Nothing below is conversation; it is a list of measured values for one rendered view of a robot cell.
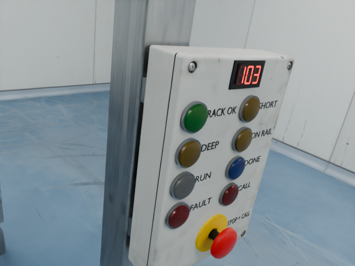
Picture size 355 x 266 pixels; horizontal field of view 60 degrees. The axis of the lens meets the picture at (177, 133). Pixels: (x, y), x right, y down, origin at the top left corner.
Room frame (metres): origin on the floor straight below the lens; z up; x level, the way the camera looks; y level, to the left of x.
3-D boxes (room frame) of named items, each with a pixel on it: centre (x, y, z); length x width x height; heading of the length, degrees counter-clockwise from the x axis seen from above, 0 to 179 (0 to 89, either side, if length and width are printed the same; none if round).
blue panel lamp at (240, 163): (0.31, -0.07, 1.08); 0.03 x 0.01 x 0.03; 133
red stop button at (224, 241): (0.30, -0.06, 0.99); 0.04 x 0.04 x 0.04; 43
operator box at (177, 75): (0.33, -0.04, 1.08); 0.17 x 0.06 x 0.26; 133
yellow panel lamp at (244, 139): (0.31, -0.07, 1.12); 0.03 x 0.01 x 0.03; 133
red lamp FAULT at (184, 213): (0.26, -0.01, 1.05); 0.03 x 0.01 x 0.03; 133
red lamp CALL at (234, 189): (0.31, -0.07, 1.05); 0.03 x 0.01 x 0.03; 133
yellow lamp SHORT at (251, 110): (0.31, -0.07, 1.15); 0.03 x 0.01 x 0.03; 133
